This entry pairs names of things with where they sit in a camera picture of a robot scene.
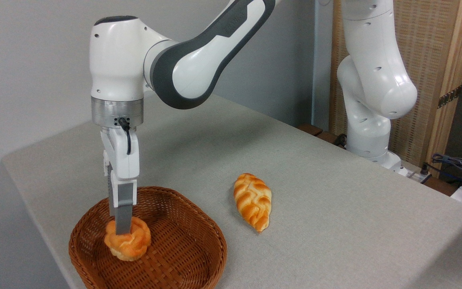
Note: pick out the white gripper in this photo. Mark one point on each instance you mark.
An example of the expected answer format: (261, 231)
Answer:
(120, 160)

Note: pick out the round knotted bread roll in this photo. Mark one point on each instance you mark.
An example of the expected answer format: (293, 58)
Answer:
(128, 245)

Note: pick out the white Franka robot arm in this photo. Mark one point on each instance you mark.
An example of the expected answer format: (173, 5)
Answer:
(118, 60)

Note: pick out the brown woven wicker basket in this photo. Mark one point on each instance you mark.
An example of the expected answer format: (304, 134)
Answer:
(187, 249)

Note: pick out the long braided bread loaf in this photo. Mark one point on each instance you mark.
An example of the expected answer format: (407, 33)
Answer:
(253, 200)

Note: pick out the grey tablecloth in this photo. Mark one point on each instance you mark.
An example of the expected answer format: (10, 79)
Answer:
(335, 220)

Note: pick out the metal screen hinge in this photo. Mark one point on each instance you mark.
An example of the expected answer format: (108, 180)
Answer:
(449, 96)

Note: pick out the white wall trunking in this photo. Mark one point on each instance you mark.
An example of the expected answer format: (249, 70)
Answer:
(321, 60)

